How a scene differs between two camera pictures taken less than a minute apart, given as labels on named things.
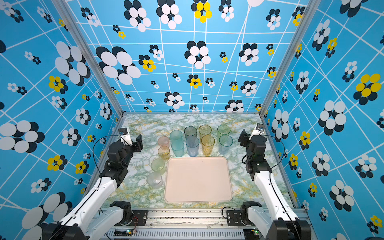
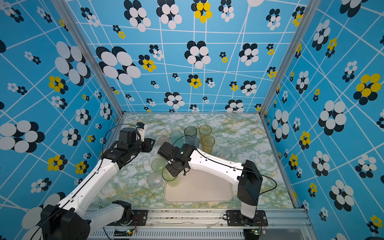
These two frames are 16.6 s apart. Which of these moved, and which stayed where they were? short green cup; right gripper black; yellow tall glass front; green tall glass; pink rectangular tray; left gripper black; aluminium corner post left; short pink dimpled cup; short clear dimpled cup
Moved: left gripper black; right gripper black; green tall glass
Stayed: short clear dimpled cup; yellow tall glass front; pink rectangular tray; short pink dimpled cup; short green cup; aluminium corner post left
